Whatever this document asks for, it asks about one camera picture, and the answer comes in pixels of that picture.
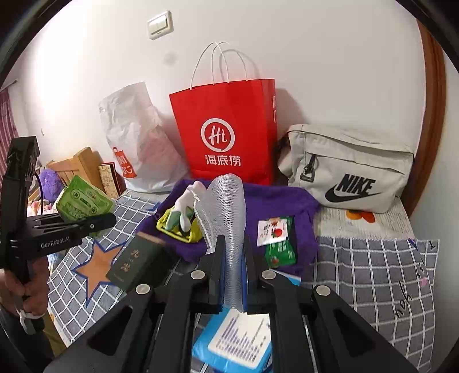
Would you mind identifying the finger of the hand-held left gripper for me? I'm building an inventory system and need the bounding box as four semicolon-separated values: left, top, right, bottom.
36;212;117;238

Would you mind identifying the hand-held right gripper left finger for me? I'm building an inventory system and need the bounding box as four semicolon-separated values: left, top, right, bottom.
43;235;227;373

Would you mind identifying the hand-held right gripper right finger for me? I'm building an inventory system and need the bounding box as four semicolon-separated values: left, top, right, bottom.
242;237;418;373

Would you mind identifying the green cassette print packet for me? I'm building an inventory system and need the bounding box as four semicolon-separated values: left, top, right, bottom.
55;174;115;239

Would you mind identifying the green snack packet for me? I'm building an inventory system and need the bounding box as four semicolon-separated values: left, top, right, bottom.
264;215;298;269

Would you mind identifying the white foam net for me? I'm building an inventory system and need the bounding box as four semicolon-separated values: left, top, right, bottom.
195;173;248;312

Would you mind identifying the beige shoulder bag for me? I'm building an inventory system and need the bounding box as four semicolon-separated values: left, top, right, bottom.
277;124;415;214

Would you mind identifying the person's left forearm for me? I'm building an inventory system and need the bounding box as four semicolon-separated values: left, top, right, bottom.
0;310;56;373

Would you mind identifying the person's left hand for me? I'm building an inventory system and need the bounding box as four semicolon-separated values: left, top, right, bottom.
0;256;50;318

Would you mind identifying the purple plush toy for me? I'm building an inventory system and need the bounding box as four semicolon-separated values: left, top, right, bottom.
38;168;67;201

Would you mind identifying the brown star cutout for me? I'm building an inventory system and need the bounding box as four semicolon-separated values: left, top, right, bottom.
72;240;124;309

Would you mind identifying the small patterned book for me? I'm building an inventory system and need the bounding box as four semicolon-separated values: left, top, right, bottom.
98;162;127;200

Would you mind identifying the white red snack packet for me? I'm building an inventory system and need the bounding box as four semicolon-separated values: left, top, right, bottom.
257;217;291;247

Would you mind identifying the dark green box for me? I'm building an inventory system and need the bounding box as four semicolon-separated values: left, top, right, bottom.
106;231;169;293

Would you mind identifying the blue tissue pack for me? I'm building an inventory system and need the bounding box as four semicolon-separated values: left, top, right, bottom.
192;276;302;373

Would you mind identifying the white glove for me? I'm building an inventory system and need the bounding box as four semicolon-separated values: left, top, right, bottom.
177;180;209;234

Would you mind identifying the wooden headboard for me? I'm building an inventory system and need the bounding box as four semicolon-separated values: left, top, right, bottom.
46;147;108;187

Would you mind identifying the yellow mesh bag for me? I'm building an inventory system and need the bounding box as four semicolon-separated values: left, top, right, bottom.
157;206;207;244

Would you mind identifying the striped curtain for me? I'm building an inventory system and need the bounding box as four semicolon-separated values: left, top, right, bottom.
0;90;20;144

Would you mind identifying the purple fleece cloth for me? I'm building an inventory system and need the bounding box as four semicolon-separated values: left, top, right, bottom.
138;178;321;277

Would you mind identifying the white plastic shopping bag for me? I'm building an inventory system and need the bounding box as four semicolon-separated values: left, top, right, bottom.
98;82;190;192

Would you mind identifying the grey checked blanket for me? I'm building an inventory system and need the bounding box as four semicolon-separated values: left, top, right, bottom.
46;188;440;373

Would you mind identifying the red paper bag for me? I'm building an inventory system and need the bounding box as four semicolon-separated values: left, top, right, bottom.
168;41;278;186

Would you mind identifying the white printed bedsheet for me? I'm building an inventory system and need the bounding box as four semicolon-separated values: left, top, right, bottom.
316;204;417;241

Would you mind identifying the black cable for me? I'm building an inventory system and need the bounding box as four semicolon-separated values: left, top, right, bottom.
35;174;46;213

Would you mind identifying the white light switch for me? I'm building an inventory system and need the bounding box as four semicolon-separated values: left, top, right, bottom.
147;11;174;40

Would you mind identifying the wooden door frame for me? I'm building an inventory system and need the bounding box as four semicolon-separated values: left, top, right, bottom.
409;20;447;217

